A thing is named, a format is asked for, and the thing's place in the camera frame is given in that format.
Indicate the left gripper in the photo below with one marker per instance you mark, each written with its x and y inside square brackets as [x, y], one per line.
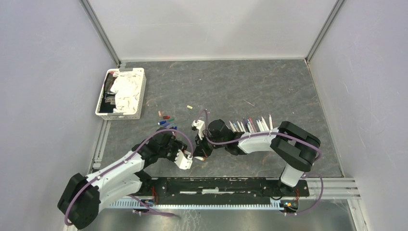
[203, 147]

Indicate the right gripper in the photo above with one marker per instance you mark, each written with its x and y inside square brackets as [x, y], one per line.
[176, 151]

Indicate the orange capped marker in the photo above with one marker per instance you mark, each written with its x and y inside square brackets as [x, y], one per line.
[200, 158]

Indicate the pink marker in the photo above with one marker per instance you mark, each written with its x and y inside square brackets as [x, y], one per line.
[252, 125]

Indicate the marker three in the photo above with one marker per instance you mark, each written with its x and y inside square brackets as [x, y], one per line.
[260, 125]

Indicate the marker one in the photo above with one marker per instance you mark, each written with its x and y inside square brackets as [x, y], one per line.
[266, 128]

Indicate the green capped marker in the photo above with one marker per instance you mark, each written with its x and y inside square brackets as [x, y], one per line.
[240, 127]

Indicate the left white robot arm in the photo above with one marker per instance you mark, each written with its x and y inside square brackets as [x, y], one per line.
[86, 196]

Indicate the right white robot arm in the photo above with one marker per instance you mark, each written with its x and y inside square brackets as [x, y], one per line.
[297, 147]

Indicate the white plastic basket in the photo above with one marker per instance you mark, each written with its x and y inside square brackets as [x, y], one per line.
[106, 100]

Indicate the white cloth in basket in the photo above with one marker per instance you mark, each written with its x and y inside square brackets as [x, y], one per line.
[127, 88]

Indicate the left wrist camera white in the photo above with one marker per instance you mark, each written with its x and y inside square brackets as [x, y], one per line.
[183, 160]

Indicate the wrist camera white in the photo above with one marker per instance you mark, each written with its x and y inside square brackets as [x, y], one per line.
[183, 160]
[199, 126]

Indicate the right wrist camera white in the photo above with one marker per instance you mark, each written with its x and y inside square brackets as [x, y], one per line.
[199, 126]

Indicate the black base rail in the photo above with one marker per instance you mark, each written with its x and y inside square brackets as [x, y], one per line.
[223, 190]

